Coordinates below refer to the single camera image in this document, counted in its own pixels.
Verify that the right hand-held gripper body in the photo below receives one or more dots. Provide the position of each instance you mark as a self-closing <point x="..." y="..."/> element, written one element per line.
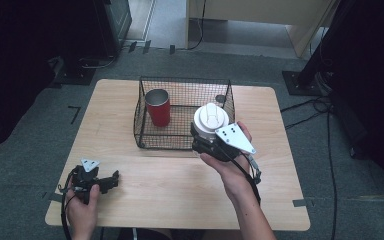
<point x="233" y="138"/>

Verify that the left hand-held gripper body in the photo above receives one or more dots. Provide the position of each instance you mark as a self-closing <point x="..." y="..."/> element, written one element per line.
<point x="81" y="178"/>

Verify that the clear bottle with white lid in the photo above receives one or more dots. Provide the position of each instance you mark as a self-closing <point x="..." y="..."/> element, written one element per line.
<point x="210" y="116"/>

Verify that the red steel cup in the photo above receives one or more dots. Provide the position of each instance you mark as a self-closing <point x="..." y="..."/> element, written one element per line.
<point x="159" y="115"/>

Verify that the person's left hand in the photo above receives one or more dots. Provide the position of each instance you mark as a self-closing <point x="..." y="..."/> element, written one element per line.
<point x="80" y="215"/>

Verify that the person's right hand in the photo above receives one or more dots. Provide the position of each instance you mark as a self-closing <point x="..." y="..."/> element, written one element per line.
<point x="233" y="176"/>

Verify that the black tape strip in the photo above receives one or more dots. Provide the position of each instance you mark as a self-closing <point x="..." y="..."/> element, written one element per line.
<point x="146" y="46"/>
<point x="132" y="46"/>
<point x="172" y="49"/>

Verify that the grey tape piece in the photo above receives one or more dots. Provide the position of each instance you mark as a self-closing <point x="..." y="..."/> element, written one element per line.
<point x="299" y="202"/>

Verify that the dark stand base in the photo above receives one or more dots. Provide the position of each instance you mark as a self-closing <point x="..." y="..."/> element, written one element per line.
<point x="75" y="75"/>

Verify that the dark curtain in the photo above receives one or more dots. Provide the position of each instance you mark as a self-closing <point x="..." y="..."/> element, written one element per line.
<point x="20" y="66"/>
<point x="373" y="83"/>

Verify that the beige wooden furniture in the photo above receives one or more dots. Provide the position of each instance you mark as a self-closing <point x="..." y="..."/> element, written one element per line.
<point x="263" y="11"/>

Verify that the black cabinet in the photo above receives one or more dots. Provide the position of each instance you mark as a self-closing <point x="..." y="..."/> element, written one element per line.
<point x="113" y="26"/>

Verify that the black stand base plate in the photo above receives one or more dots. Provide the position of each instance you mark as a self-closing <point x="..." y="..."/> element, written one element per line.
<point x="301" y="85"/>

